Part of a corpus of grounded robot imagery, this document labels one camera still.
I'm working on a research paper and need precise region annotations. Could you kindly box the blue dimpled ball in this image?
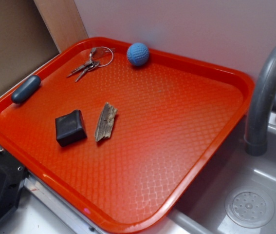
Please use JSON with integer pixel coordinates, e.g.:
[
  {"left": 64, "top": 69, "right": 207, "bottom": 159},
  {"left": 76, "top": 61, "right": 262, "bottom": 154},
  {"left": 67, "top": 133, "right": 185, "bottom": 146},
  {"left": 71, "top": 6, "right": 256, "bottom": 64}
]
[{"left": 127, "top": 43, "right": 149, "bottom": 66}]

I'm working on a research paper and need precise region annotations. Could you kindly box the orange plastic tray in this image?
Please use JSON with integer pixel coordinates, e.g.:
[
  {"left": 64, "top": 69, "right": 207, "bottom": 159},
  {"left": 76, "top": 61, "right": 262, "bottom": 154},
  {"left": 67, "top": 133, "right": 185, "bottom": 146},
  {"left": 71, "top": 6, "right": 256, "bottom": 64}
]
[{"left": 0, "top": 38, "right": 254, "bottom": 234}]

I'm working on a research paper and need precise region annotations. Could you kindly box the weathered wood piece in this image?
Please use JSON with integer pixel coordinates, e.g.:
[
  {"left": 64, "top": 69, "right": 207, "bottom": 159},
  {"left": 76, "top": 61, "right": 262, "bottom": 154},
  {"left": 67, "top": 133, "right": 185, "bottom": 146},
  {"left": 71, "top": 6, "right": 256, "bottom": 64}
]
[{"left": 94, "top": 102, "right": 118, "bottom": 142}]

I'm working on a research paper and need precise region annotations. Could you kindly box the black rubber block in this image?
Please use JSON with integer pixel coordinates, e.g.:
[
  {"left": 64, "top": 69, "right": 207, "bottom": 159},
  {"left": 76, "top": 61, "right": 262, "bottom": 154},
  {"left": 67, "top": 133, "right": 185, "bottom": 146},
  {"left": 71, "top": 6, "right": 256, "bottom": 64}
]
[{"left": 55, "top": 110, "right": 87, "bottom": 147}]

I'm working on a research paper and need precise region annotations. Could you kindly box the bunch of metal keys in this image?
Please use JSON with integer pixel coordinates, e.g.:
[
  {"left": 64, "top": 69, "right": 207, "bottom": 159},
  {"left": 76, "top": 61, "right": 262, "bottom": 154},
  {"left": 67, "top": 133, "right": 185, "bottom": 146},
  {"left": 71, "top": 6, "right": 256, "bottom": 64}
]
[{"left": 66, "top": 46, "right": 116, "bottom": 82}]

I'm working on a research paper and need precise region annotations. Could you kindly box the grey oblong capsule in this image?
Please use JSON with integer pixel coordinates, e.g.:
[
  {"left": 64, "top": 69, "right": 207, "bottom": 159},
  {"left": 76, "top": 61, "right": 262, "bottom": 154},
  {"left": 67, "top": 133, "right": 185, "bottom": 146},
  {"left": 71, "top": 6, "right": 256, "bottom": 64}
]
[{"left": 11, "top": 75, "right": 41, "bottom": 104}]

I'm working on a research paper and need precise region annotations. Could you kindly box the grey toy faucet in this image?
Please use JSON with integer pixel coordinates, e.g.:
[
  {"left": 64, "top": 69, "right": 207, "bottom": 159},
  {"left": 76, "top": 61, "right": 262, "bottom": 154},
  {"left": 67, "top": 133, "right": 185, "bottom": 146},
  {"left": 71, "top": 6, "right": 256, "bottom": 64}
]
[{"left": 244, "top": 47, "right": 276, "bottom": 156}]

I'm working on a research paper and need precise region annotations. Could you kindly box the grey toy sink basin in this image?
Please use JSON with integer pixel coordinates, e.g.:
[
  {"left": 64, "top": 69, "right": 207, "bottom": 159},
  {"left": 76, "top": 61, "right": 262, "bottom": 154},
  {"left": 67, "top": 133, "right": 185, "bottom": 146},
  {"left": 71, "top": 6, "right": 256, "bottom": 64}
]
[{"left": 169, "top": 113, "right": 276, "bottom": 234}]

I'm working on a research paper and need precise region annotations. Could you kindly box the brown cardboard panel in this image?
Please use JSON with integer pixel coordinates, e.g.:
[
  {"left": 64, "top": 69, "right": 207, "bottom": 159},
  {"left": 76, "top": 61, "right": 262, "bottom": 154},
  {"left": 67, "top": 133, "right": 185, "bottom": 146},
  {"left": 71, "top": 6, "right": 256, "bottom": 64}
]
[{"left": 0, "top": 0, "right": 88, "bottom": 95}]

